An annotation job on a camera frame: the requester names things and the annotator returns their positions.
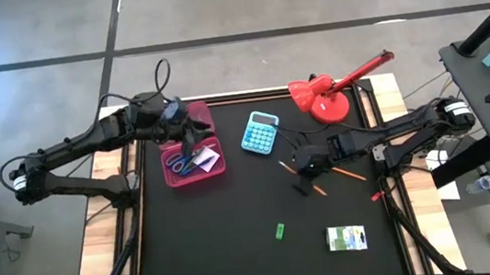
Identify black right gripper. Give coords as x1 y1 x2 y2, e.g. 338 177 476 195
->
286 136 340 198

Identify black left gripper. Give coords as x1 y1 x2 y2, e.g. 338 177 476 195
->
160 92 218 157

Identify pale sticky note pad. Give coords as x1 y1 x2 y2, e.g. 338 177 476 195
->
189 144 223 176

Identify orange pencil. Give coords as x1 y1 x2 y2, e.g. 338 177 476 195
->
331 163 369 186
278 155 328 201

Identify blue-handled scissors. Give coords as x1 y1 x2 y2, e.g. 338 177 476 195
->
164 147 209 178

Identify pink plastic pencil case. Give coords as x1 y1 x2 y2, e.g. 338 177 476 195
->
151 98 229 189

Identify white green card pack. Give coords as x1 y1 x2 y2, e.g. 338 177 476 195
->
325 222 370 255

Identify light blue calculator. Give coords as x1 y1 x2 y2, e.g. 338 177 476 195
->
236 108 284 158

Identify red desk lamp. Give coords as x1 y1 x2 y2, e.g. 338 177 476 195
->
284 50 403 131

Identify white paper sheet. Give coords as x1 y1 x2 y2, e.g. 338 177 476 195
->
424 147 462 204

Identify clear water bottle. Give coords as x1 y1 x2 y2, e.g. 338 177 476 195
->
464 174 490 197

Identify dark grey side desk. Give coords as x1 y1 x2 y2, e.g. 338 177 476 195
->
437 35 490 168

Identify black aluminium table frame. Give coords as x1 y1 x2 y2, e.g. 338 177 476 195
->
54 66 468 275

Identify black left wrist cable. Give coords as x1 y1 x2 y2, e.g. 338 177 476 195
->
91 56 177 126

